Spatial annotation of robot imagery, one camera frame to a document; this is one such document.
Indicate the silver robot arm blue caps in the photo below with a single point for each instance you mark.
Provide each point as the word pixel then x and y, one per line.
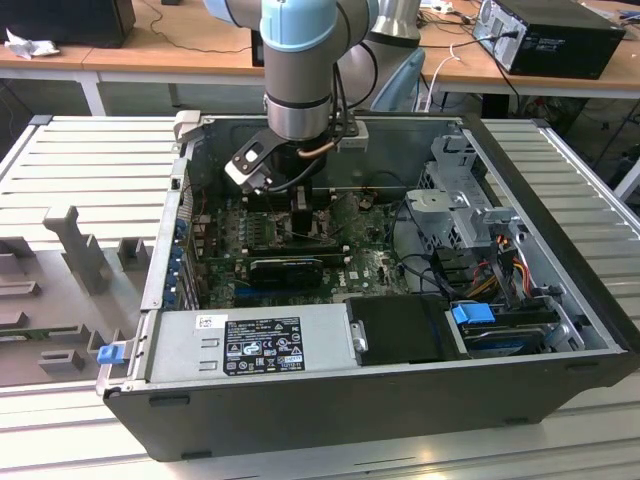
pixel 295 75

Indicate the black RAM slot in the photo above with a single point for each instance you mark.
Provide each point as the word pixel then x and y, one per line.
pixel 270 207
pixel 270 194
pixel 332 250
pixel 332 245
pixel 270 203
pixel 332 255
pixel 270 198

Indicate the CPU socket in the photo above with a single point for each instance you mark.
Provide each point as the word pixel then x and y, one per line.
pixel 280 227

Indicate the round silver coin battery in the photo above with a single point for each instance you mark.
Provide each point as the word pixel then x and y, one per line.
pixel 366 203

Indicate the black graphics card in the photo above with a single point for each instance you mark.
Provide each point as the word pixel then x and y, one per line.
pixel 285 272

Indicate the green motherboard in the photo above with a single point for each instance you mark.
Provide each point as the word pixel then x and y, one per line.
pixel 370 260

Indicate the metal drive cage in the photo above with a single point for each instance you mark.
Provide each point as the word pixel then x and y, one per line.
pixel 450 210

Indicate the black plastic air shroud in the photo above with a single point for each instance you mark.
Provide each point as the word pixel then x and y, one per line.
pixel 400 330

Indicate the silver power supply unit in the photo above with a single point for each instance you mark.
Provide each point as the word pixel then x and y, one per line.
pixel 175 350

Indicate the hard disk in blue carrier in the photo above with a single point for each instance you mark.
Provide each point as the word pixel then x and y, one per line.
pixel 472 320

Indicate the black open PC case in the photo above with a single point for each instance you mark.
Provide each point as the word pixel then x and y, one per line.
pixel 300 420

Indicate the blue plastic release latch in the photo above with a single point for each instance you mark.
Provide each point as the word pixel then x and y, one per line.
pixel 110 355

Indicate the grey parts rack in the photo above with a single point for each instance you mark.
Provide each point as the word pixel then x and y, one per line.
pixel 50 280

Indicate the black box on desk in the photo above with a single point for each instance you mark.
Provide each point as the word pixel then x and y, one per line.
pixel 65 20

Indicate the crumpled white paper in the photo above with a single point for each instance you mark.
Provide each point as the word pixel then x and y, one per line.
pixel 30 46

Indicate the black desktop PC tower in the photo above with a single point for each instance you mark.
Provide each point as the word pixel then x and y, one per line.
pixel 565 45

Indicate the green RAM stick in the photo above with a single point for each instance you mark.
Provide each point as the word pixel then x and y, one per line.
pixel 30 336

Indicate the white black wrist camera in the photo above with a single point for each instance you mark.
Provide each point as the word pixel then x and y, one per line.
pixel 245 160

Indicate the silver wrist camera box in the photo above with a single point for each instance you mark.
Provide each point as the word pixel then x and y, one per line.
pixel 352 140

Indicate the wooden desk white frame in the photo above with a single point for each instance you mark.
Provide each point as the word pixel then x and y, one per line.
pixel 150 55
pixel 550 84

